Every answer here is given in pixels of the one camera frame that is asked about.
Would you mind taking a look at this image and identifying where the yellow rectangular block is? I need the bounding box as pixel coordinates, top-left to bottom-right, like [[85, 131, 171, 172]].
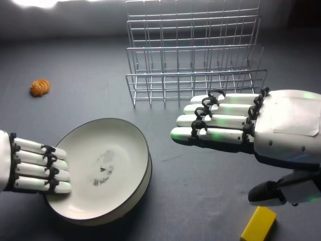
[[240, 206, 278, 241]]

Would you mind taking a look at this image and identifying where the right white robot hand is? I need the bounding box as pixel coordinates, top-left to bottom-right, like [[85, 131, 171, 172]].
[[170, 87, 321, 207]]

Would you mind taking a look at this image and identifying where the orange swirl cookie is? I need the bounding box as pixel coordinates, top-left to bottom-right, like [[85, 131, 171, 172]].
[[30, 78, 52, 98]]

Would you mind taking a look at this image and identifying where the silver wire dish rack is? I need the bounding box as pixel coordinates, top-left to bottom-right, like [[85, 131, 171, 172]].
[[124, 0, 268, 108]]

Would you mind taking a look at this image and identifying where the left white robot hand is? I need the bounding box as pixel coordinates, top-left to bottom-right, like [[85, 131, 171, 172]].
[[0, 129, 74, 195]]

